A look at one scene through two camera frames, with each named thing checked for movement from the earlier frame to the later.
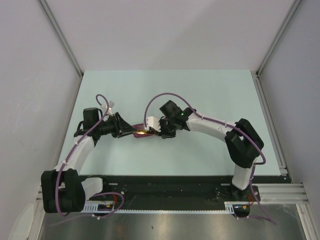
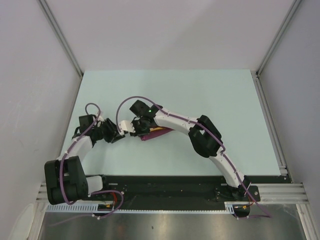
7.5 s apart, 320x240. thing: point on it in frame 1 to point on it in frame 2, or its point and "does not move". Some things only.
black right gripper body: (168, 129) to (141, 127)
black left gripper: (181, 189) does not move
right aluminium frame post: (295, 6) does not move
